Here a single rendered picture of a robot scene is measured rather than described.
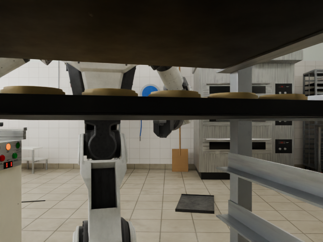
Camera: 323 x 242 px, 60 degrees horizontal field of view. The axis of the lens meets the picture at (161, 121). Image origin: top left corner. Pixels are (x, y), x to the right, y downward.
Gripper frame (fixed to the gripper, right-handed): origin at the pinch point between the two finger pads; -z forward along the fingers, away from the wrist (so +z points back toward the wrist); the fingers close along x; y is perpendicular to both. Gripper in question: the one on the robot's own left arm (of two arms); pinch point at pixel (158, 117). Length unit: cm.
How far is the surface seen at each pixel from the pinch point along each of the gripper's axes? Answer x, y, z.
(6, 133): -7, -102, 46
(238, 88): 4.8, 23.6, -30.3
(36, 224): -94, -154, 133
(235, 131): -3.1, 23.1, -29.8
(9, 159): -20, -91, 36
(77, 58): 8.1, 0.3, -45.6
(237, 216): -18.1, 23.4, -30.9
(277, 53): 8, 29, -42
